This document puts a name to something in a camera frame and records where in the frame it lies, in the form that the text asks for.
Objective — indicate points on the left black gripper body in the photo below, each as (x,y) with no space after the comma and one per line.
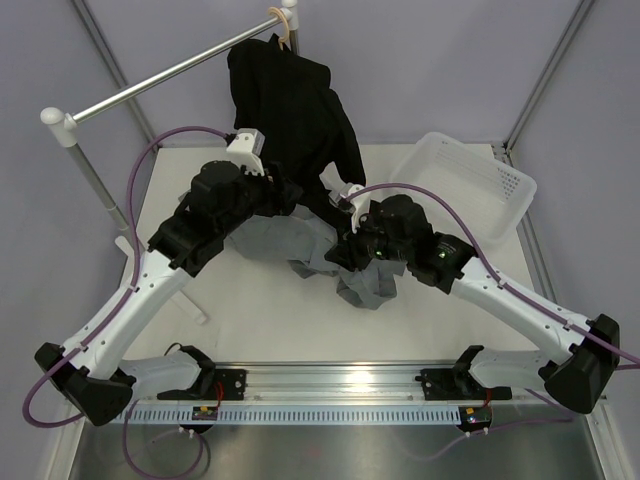
(260,199)

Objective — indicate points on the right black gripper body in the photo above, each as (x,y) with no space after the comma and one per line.
(368,243)

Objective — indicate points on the black shirt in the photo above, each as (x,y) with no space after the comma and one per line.
(289,99)

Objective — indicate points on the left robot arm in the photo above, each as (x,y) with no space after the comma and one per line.
(90,370)

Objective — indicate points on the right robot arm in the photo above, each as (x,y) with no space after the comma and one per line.
(574,356)

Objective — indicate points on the white plastic basket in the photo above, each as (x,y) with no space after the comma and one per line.
(490,196)

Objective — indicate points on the metal clothes rack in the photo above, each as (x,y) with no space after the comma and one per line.
(63,125)

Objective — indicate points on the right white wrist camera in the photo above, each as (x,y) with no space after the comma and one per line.
(354,200)

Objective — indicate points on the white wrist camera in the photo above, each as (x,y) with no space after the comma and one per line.
(354,200)
(245,150)

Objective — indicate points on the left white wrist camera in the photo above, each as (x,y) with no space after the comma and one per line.
(245,150)

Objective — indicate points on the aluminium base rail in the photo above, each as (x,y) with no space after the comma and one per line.
(327,383)

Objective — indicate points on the white slotted cable duct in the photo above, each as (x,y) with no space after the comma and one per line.
(296,415)

